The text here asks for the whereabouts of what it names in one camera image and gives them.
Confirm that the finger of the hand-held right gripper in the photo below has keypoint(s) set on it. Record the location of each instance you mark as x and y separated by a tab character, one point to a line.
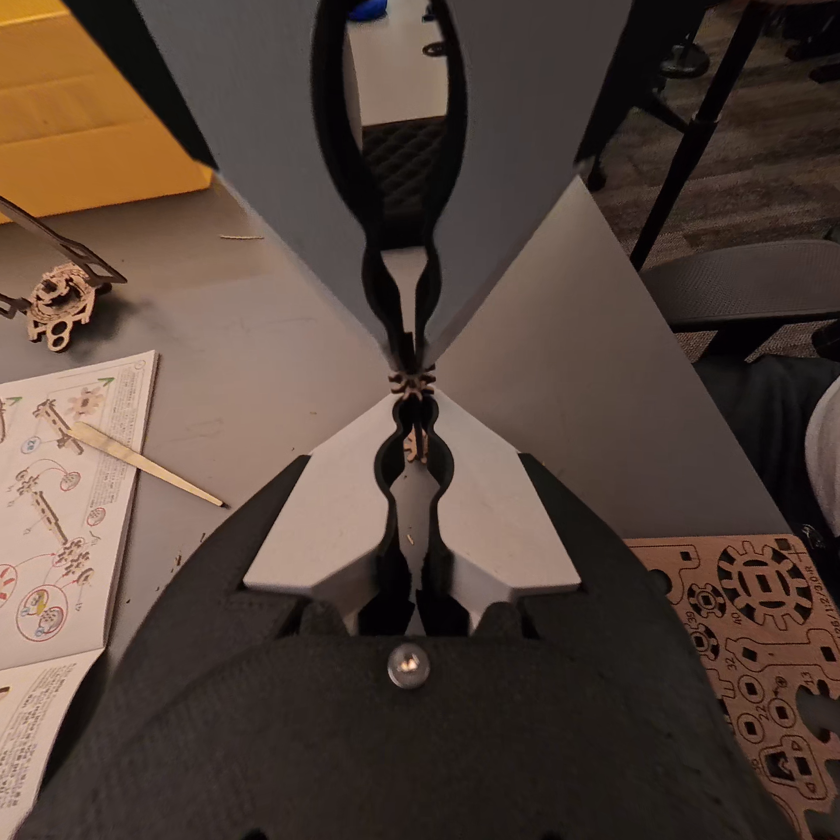
531	98
262	131

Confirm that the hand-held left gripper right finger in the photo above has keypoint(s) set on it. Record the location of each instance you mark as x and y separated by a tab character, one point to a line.
505	518

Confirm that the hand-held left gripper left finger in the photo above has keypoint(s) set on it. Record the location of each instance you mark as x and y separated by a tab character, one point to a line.
321	518

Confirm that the wooden axle with gears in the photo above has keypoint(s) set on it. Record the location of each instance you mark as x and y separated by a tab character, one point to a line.
412	384

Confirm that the small wooden model assembly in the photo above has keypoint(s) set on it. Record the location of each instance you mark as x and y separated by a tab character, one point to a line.
59	302

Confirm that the large wooden parts sheet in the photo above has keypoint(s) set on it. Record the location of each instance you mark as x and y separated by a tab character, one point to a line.
754	656

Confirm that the yellow plastic bin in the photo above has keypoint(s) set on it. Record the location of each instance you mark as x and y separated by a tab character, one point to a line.
85	111

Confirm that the black mesh wrist rest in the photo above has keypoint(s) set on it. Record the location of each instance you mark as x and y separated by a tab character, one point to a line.
403	177

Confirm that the black tripod leg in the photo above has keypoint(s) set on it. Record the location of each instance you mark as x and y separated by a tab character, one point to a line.
702	131

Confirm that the thin wooden stick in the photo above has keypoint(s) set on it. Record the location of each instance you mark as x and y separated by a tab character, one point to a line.
144	463

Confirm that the folded instruction booklet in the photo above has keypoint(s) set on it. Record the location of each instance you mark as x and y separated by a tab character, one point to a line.
59	525

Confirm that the person's dark trousers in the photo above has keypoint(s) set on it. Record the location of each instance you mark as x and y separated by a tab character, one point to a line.
754	420

